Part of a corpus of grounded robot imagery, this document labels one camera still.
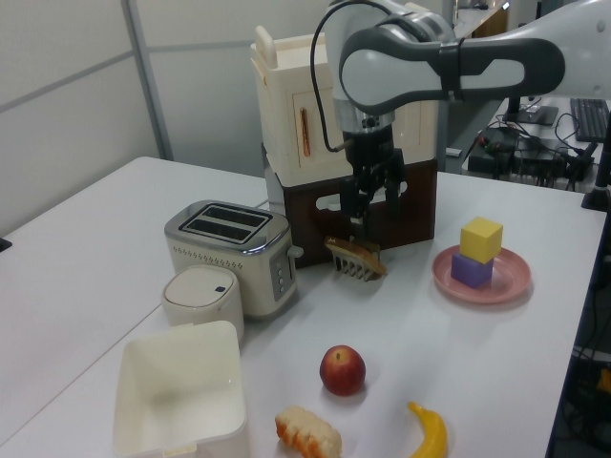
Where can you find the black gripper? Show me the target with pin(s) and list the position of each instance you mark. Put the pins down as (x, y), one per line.
(370, 148)

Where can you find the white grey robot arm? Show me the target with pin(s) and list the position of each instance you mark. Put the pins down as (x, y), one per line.
(382, 71)

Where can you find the yellow cube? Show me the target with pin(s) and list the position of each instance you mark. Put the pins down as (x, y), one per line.
(479, 241)

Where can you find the purple cube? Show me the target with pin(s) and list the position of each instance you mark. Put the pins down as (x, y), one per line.
(470, 273)

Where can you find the dark brown box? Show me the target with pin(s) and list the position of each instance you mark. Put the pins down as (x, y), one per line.
(415, 210)

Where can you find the toast slice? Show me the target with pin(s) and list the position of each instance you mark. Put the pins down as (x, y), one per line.
(358, 256)

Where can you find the metal toast rack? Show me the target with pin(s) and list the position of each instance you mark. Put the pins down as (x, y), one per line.
(348, 270)

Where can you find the cream plastic storage cabinet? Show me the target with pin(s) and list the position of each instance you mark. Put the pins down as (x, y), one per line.
(281, 119)

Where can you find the black electronics box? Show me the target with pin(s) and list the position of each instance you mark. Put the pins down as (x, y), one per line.
(496, 152)

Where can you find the cream silver toaster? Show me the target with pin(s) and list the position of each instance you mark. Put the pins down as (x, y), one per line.
(229, 257)

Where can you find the pink plate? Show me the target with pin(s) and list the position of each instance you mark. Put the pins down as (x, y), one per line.
(511, 277)

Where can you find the black monitor stand base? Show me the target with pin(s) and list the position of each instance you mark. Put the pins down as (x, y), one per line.
(532, 113)

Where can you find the red apple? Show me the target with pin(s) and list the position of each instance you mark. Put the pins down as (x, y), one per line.
(343, 371)

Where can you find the small cream lidded bin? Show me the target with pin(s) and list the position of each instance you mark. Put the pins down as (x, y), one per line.
(200, 291)

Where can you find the black keyboard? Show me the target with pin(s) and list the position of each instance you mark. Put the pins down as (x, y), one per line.
(592, 119)

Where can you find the cake slice with orange crust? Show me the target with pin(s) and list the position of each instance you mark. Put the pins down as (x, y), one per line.
(310, 431)

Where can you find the yellow banana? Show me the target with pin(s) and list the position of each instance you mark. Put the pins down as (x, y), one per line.
(432, 436)

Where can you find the open white plastic container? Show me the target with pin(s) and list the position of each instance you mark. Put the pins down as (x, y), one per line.
(181, 381)

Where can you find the black object at table edge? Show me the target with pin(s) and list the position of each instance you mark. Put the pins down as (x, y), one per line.
(5, 245)

